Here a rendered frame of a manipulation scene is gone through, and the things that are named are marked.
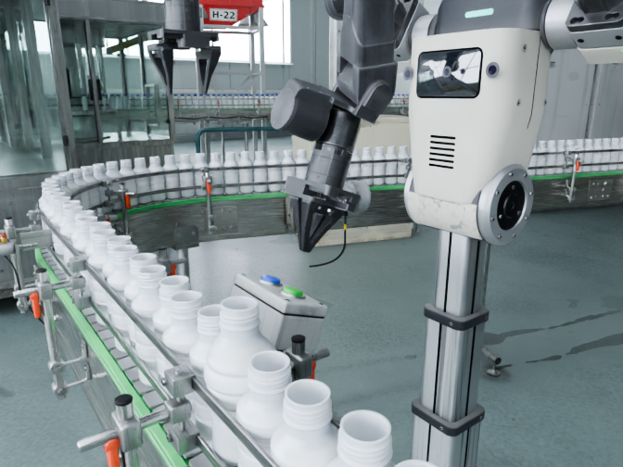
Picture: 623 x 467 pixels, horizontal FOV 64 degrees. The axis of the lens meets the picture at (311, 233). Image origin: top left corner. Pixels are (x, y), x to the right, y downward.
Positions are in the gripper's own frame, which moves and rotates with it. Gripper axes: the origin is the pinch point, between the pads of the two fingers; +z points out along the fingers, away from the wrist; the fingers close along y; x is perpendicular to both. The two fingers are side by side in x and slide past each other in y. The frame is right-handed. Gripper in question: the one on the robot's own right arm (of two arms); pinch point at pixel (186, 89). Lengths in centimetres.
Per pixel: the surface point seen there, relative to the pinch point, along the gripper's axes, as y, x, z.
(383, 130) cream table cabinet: -297, -250, 35
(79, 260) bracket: 19.7, -4.0, 28.2
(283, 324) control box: 2.4, 32.7, 30.5
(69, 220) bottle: 16.8, -24.4, 25.7
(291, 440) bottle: 18, 57, 26
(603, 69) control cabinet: -603, -200, -26
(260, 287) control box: 1.9, 25.9, 27.5
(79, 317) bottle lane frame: 20.2, -8.1, 40.2
